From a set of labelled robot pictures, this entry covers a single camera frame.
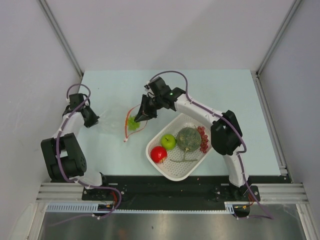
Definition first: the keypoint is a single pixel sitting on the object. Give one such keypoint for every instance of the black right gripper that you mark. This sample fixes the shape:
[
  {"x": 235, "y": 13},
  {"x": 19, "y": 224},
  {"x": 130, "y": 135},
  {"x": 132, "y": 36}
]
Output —
[{"x": 145, "y": 113}]

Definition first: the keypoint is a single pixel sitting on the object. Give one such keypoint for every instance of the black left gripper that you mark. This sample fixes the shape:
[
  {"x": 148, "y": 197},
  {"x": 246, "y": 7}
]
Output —
[{"x": 94, "y": 120}]

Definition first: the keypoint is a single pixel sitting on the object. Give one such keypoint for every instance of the green fake grapes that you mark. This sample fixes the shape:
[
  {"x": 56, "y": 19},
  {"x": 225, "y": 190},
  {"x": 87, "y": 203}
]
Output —
[{"x": 131, "y": 124}]

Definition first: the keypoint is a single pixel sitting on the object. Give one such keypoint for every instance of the clear zip top bag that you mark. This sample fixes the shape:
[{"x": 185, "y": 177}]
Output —
[{"x": 114, "y": 121}]

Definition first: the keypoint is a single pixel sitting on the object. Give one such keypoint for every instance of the green fake apple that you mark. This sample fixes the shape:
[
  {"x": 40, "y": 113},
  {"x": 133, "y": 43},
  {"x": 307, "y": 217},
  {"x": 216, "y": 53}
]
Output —
[{"x": 168, "y": 141}]

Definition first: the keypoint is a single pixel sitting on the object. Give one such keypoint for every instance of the red fake apple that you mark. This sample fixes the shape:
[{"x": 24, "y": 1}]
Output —
[{"x": 158, "y": 154}]

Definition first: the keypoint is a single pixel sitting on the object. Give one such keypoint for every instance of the green netted fake melon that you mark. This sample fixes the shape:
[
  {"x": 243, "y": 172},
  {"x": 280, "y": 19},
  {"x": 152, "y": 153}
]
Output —
[{"x": 188, "y": 140}]

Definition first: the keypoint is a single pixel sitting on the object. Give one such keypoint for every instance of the red fake grapes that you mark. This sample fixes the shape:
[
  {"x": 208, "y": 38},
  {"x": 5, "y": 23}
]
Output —
[{"x": 204, "y": 139}]

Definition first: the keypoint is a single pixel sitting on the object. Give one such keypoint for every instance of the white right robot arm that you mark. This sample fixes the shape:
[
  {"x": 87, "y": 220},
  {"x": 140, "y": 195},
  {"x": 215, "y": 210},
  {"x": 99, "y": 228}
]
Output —
[{"x": 225, "y": 132}]

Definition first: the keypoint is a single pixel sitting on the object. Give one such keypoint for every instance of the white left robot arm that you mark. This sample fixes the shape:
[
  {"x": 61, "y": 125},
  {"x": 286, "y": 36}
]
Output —
[{"x": 64, "y": 159}]

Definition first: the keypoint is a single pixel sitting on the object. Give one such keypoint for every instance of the white perforated plastic basket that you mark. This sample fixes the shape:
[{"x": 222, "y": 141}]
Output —
[{"x": 172, "y": 167}]

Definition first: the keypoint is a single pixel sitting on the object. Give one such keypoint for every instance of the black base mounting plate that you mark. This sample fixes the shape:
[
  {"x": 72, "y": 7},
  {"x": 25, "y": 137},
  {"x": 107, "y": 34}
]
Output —
[{"x": 217, "y": 188}]

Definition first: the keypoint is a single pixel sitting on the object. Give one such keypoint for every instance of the white slotted cable duct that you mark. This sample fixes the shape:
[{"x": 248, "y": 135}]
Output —
[{"x": 72, "y": 207}]

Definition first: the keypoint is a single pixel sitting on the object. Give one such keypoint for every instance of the aluminium frame rail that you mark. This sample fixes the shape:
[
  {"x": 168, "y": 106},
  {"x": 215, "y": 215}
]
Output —
[{"x": 290, "y": 101}]

